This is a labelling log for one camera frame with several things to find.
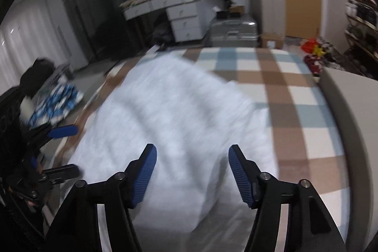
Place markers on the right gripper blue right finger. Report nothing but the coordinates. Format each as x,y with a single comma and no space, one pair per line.
310,225

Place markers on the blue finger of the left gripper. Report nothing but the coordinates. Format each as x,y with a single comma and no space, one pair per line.
62,173
63,131

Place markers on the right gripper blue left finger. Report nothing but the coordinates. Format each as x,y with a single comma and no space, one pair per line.
76,224

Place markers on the light grey hoodie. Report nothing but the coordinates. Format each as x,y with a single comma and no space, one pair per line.
192,117

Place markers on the blue plaid shirt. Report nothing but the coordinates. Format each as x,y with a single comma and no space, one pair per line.
62,99

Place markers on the black bag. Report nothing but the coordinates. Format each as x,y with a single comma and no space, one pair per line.
35,76

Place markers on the checkered bed sheet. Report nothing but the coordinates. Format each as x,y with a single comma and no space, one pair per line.
300,126

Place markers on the white curtain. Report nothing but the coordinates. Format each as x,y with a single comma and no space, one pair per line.
27,33

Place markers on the black wardrobe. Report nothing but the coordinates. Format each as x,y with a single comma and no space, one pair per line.
101,29

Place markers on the white drawer desk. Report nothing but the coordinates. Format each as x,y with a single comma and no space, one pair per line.
186,17

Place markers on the red orange toy pile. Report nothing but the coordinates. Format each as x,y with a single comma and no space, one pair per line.
316,47

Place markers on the cardboard box on floor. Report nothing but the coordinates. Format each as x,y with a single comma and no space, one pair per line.
271,41

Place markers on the silver lying suitcase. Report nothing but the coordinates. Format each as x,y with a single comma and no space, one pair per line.
234,32

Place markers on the bamboo shoe rack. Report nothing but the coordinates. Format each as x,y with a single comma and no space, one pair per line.
361,35

